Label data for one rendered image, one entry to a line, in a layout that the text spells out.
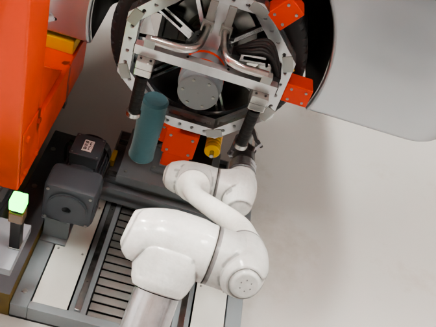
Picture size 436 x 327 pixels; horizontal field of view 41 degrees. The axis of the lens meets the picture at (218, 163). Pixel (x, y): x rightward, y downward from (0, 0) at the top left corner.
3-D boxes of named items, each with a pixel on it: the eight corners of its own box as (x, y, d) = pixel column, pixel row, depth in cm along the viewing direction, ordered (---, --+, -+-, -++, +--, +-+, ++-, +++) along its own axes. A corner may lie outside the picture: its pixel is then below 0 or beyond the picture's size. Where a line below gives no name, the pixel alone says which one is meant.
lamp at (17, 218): (27, 215, 159) (28, 205, 157) (21, 226, 156) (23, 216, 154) (12, 211, 159) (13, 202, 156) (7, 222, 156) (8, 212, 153)
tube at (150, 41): (211, 32, 176) (221, 1, 170) (203, 65, 162) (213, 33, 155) (156, 14, 175) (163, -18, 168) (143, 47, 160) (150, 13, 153)
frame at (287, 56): (258, 141, 210) (316, 10, 174) (257, 152, 205) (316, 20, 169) (113, 97, 205) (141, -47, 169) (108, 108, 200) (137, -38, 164)
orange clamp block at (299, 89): (280, 87, 195) (305, 95, 196) (279, 100, 190) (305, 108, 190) (287, 71, 191) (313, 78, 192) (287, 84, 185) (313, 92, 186)
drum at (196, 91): (220, 80, 195) (233, 45, 186) (213, 118, 179) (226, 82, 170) (181, 68, 193) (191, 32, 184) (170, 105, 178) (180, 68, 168)
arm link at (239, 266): (276, 233, 133) (220, 214, 132) (282, 268, 116) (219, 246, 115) (255, 282, 137) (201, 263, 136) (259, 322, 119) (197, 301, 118)
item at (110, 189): (223, 174, 266) (229, 159, 260) (214, 232, 239) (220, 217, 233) (118, 144, 261) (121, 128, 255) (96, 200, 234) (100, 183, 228)
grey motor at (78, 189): (111, 181, 244) (126, 119, 221) (84, 259, 213) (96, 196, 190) (69, 169, 242) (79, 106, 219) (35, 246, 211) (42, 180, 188)
